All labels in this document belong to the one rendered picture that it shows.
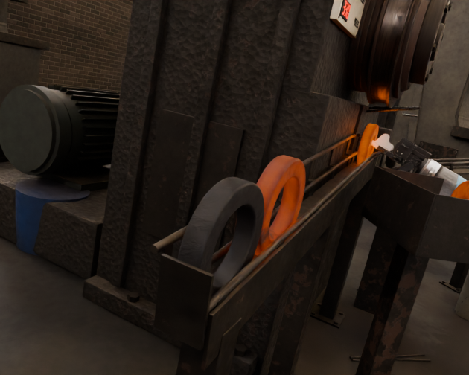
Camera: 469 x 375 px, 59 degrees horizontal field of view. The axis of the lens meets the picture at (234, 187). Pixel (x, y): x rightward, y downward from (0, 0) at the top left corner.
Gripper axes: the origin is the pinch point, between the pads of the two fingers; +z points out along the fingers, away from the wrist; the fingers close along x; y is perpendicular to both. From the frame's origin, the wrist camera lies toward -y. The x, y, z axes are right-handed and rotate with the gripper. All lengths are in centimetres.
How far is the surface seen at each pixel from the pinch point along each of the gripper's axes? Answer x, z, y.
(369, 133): 6.4, 1.0, 3.1
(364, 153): 7.3, -1.4, -3.6
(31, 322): 76, 48, -94
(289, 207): 85, -4, -9
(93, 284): 54, 47, -87
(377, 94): 9.9, 5.8, 15.6
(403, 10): 22.2, 10.6, 39.2
